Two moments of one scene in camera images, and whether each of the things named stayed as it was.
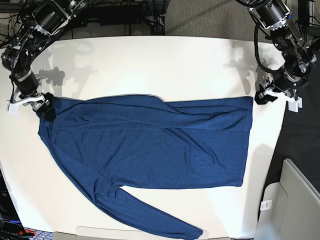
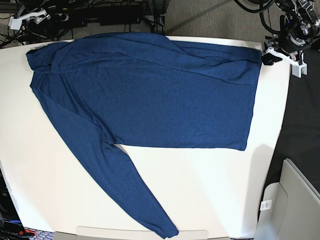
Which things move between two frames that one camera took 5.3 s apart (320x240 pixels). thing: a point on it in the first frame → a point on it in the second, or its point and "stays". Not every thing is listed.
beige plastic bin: [289, 209] stays
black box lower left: [11, 226] stays
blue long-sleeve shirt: [110, 142] → [131, 88]
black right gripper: [294, 73] → [289, 40]
